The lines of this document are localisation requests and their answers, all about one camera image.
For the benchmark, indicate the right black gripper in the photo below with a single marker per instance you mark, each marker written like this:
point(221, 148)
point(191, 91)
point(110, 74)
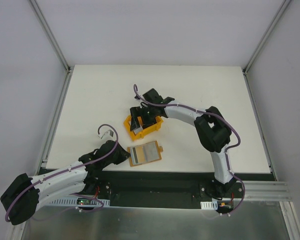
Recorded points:
point(142, 113)

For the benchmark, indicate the yellow plastic bin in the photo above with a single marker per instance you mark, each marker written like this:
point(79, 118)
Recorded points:
point(146, 131)

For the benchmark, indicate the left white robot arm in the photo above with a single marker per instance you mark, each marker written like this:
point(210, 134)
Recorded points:
point(27, 194)

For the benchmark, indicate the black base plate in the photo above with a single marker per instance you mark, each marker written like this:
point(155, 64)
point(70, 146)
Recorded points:
point(168, 190)

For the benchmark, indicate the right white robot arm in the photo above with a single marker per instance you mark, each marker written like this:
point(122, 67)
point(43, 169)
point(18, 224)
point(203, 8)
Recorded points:
point(213, 133)

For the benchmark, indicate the right aluminium rail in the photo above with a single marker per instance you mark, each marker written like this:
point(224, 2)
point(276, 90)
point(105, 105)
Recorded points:
point(269, 191)

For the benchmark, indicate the left white cable duct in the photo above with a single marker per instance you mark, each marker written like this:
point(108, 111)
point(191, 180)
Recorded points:
point(79, 202)

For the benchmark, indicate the beige magnetic stripe card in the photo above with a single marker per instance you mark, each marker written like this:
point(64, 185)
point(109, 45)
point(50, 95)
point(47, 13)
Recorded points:
point(137, 155)

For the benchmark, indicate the white cable duct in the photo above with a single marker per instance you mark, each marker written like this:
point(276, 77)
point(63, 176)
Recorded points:
point(79, 202)
point(209, 205)

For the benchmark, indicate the aluminium frame post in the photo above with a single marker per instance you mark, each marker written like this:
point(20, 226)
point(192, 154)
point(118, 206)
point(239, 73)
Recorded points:
point(267, 34)
point(49, 34)

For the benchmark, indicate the right aluminium frame post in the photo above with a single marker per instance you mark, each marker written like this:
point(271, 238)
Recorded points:
point(267, 34)

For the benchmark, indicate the right white cable duct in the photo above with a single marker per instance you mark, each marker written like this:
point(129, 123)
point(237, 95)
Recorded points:
point(209, 205)

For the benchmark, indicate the left aluminium frame post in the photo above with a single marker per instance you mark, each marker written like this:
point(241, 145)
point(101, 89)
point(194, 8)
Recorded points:
point(49, 34)

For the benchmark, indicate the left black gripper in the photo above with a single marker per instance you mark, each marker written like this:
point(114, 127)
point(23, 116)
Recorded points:
point(121, 155)

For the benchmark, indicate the orange leather card holder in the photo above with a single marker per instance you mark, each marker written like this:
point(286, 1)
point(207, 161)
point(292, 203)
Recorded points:
point(160, 150)

